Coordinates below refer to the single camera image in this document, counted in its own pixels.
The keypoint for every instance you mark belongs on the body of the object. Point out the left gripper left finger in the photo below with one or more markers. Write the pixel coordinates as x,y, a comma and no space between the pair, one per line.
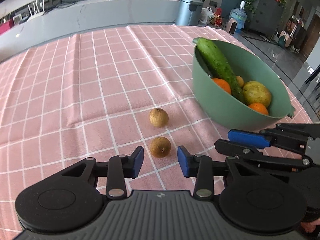
117,169

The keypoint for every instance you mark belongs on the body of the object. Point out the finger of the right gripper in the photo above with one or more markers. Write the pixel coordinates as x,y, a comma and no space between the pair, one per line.
290,137
252,156

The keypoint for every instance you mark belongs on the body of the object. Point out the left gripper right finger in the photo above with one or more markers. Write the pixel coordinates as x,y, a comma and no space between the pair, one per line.
203,168

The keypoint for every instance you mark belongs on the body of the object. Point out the orange tangerine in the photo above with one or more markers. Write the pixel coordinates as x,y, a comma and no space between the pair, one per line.
259,107
223,85

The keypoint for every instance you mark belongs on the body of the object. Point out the brown longan fruit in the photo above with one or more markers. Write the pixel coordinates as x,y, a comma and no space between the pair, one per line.
160,147
158,117

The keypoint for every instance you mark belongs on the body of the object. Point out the person's right hand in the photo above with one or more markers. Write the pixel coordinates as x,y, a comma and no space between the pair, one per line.
310,227

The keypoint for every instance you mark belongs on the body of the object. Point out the small yellow fruit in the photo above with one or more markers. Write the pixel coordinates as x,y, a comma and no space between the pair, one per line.
240,81

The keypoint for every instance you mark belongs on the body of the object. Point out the pink checked tablecloth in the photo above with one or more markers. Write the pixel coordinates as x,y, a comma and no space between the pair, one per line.
90,95

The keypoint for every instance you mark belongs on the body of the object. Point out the green plastic bowl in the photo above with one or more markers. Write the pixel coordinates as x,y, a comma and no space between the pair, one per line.
225,109

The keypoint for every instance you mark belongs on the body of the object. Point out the green cucumber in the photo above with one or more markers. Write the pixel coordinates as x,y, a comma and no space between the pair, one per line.
218,65

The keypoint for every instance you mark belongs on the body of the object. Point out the grey cabinet with plants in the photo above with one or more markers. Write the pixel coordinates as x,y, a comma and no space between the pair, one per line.
265,17

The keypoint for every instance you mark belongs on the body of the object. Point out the blue water jug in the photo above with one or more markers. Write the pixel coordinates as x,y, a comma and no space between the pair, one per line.
239,15

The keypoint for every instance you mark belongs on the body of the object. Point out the grey metal trash bin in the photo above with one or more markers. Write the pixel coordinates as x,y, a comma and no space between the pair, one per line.
189,12

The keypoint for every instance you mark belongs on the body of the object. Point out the white wifi router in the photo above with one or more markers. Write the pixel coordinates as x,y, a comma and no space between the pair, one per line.
36,9

